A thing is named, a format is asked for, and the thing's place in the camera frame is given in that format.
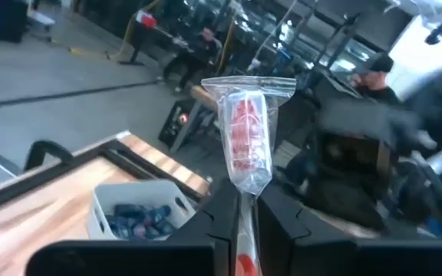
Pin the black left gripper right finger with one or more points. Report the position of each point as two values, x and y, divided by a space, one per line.
320 253

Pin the person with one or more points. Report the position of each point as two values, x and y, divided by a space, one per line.
376 76
202 50

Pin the black table clamp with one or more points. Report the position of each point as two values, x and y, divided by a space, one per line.
48 147

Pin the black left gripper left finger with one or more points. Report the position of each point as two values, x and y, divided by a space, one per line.
175 253

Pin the grey plastic bin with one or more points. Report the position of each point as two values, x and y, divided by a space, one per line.
129 193

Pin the black table frame rails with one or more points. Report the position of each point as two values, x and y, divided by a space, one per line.
90 153

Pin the black computer case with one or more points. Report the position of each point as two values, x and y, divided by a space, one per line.
177 122

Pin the small black blue device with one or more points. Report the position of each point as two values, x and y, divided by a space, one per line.
165 227

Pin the red toothbrush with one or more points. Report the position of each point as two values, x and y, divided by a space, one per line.
248 130

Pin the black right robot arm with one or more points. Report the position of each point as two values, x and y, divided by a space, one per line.
359 122

